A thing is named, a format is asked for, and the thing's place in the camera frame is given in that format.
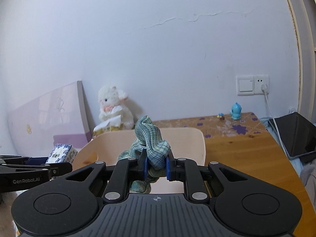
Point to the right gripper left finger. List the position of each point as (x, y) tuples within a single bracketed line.
[(121, 176)]

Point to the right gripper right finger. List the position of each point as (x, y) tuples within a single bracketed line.
[(188, 172)]

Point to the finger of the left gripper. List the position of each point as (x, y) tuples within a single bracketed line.
[(23, 173)]

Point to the green knitted cloth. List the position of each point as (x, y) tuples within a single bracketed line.
[(148, 136)]

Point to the beige plastic storage basket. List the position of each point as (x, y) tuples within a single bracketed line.
[(184, 142)]

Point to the small colourful toy figure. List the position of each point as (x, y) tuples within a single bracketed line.
[(220, 116)]

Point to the pink purple headboard panel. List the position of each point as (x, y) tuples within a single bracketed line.
[(57, 117)]

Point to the white plush lamb toy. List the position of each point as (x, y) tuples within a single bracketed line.
[(113, 111)]

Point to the blue bird figurine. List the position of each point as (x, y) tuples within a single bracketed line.
[(236, 111)]

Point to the black tablet device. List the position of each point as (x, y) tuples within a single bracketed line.
[(298, 136)]

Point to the white wall switch socket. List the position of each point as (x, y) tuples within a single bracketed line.
[(252, 84)]

